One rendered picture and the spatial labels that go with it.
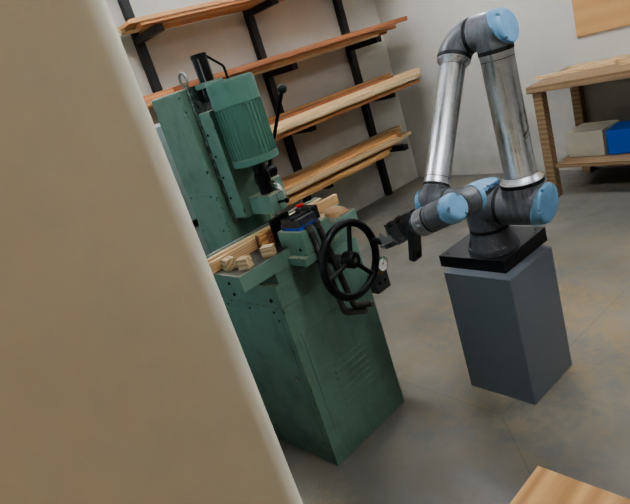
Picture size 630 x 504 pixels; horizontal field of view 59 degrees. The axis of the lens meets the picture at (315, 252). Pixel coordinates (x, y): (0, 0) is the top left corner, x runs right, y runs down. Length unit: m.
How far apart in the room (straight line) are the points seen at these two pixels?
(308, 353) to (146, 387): 1.87
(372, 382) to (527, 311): 0.68
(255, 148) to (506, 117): 0.86
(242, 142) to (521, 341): 1.27
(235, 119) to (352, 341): 0.96
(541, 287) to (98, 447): 2.16
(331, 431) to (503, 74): 1.43
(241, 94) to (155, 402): 1.81
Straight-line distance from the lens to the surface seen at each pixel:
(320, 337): 2.12
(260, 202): 2.13
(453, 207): 1.71
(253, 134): 2.02
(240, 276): 1.86
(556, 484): 1.36
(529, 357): 2.31
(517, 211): 2.08
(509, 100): 2.00
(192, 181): 2.32
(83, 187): 0.22
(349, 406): 2.30
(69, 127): 0.22
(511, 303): 2.18
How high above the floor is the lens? 1.48
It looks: 18 degrees down
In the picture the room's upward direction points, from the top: 18 degrees counter-clockwise
